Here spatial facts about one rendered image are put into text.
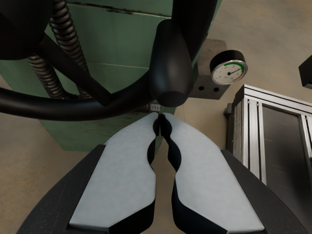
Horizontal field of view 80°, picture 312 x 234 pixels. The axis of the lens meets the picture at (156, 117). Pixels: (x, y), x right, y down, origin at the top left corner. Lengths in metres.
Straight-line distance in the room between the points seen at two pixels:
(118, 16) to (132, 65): 0.11
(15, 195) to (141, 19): 0.86
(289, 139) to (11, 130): 1.28
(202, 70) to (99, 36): 0.21
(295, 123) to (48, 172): 1.15
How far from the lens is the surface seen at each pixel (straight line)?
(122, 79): 0.46
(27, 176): 1.01
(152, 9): 0.35
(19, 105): 0.26
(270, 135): 0.98
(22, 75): 0.54
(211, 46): 0.48
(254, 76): 1.51
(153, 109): 0.38
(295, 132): 1.07
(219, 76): 0.37
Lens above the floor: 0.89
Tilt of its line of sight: 59 degrees down
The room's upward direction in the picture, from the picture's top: 15 degrees clockwise
